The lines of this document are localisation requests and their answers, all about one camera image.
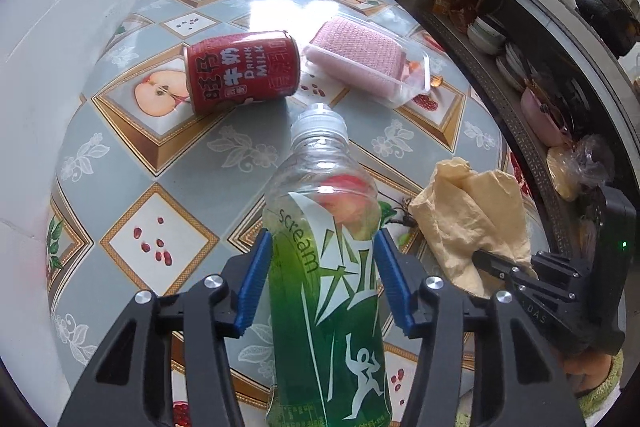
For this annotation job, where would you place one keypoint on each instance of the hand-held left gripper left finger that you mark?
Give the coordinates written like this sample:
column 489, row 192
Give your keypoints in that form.
column 252, row 277

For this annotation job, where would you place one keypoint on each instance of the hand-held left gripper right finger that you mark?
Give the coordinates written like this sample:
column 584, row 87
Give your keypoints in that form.
column 395, row 282

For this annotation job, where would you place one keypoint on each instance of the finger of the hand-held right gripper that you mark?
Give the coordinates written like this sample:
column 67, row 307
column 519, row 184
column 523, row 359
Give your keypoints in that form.
column 505, row 266

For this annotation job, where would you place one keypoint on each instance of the yellow cloth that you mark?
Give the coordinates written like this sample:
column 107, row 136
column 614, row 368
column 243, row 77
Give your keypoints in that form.
column 465, row 217

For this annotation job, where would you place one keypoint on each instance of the green label plastic bottle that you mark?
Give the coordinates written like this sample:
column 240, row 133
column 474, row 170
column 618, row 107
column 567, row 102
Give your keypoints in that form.
column 320, row 307

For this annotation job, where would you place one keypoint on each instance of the clear plastic tray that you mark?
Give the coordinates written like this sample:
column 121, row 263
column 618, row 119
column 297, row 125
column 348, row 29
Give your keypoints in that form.
column 417, row 79

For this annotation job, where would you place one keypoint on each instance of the red drink can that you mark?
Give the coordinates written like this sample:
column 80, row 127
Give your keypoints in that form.
column 240, row 72

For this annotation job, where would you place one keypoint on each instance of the person's right forearm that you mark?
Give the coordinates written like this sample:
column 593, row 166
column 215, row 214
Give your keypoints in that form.
column 610, row 389

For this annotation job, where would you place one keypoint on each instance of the person's right hand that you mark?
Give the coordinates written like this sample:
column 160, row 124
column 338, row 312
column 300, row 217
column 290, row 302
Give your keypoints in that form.
column 587, row 369

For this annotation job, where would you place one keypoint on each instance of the clear bag of yellow flatbread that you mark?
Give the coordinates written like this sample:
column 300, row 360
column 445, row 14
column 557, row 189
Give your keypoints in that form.
column 570, row 172

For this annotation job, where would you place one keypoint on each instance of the pink bowl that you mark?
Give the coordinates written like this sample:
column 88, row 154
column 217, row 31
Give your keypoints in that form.
column 542, row 119

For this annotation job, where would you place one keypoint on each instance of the grey kitchen counter shelf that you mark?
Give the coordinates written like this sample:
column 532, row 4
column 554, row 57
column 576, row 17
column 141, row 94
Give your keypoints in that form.
column 500, row 77

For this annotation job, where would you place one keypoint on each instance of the stack of plates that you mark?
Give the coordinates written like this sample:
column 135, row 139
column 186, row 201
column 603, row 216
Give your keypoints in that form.
column 512, row 67

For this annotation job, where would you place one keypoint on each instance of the pink knitted cloth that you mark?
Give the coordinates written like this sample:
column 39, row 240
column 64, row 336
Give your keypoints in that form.
column 360, row 52

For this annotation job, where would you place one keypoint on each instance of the orange snack packet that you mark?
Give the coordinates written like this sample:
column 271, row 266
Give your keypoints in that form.
column 450, row 2

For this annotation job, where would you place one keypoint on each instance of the black pot with lid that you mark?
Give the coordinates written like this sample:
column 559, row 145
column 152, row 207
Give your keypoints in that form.
column 605, row 7

